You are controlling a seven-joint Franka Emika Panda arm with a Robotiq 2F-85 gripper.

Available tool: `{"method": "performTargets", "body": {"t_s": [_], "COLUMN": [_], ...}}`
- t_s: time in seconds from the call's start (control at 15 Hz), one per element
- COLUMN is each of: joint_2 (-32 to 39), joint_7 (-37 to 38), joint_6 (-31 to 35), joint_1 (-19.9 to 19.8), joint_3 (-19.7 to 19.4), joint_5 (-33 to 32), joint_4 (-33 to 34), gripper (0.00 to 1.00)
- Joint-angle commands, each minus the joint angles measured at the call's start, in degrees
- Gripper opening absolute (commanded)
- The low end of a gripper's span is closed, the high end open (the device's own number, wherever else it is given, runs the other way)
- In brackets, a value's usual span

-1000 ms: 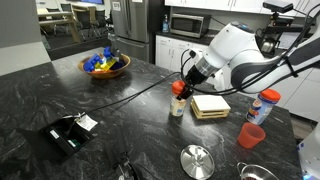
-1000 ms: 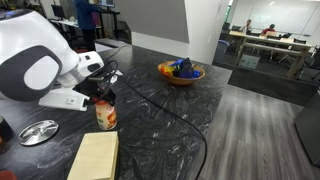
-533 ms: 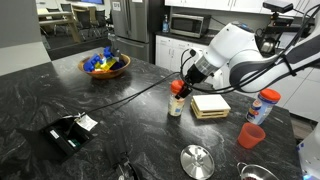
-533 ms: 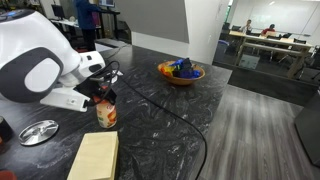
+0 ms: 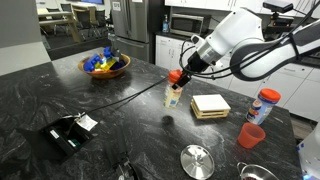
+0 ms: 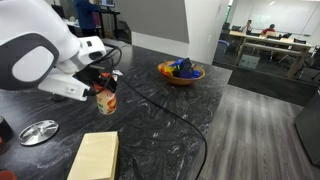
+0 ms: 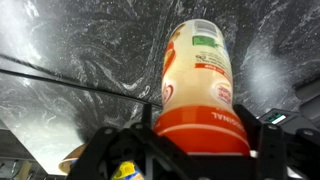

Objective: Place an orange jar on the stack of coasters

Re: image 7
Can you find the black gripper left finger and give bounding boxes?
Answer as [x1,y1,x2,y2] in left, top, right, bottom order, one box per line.
[66,103,188,180]

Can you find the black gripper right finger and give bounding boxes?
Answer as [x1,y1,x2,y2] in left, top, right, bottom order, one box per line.
[233,103,320,180]

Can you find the cream jar with orange lid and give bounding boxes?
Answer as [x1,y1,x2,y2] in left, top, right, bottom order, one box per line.
[153,18,252,157]

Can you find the yellow toy block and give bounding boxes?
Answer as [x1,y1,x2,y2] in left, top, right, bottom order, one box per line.
[111,160,145,180]

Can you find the wooden bowl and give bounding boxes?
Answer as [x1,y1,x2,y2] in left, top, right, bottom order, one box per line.
[58,143,89,175]

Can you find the black power cable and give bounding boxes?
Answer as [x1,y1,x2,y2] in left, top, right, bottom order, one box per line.
[0,68,164,108]

